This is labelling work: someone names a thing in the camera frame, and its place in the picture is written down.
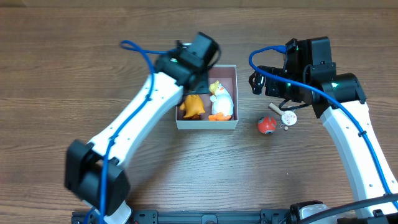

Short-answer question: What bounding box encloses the wooden pig rattle drum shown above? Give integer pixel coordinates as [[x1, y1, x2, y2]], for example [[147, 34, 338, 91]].
[[269, 103, 297, 131]]

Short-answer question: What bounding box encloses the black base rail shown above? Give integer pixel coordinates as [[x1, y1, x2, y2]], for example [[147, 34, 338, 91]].
[[70, 209, 397, 224]]

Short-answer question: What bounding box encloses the white plush duck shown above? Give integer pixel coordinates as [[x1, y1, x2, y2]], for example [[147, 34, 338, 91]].
[[208, 80, 234, 121]]

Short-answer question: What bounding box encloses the white box pink interior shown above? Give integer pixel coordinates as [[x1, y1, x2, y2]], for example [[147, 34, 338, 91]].
[[175, 65, 239, 130]]

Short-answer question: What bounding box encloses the orange round ball toy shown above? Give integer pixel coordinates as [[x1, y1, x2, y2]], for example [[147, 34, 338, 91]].
[[257, 116, 277, 134]]

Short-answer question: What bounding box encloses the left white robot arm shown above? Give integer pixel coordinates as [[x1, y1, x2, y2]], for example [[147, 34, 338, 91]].
[[64, 32, 221, 223]]

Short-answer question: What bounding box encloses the right blue cable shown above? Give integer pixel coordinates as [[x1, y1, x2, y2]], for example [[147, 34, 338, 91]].
[[248, 45, 398, 210]]

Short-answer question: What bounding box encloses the orange dinosaur toy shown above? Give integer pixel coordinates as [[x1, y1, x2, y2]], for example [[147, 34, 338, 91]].
[[179, 95, 205, 120]]

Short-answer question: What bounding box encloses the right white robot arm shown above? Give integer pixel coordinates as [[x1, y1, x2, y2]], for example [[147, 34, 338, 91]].
[[248, 37, 397, 223]]

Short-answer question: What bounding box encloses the black thick cable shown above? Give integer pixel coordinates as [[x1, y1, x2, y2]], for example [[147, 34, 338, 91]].
[[306, 192, 398, 224]]

